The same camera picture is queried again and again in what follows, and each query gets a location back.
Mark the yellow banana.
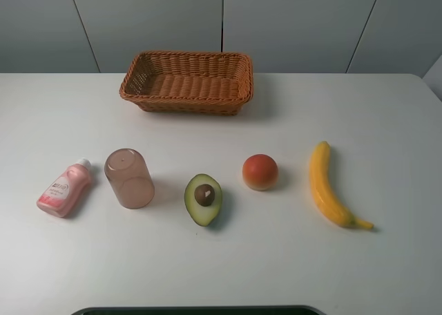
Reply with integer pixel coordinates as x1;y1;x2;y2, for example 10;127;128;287
309;141;374;230

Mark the brown wicker basket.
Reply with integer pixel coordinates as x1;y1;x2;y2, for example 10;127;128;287
119;50;253;116

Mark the red orange tomato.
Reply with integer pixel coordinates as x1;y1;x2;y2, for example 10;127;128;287
242;154;279;191

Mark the halved avocado with pit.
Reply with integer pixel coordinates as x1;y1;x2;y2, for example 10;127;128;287
184;173;222;227

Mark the translucent pink plastic cup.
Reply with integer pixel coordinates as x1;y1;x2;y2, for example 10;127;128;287
104;149;155;209

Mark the pink detergent bottle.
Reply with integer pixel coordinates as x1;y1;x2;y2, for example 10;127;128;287
37;158;92;218

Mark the black tray edge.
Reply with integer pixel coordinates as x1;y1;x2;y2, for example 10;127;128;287
73;305;324;315

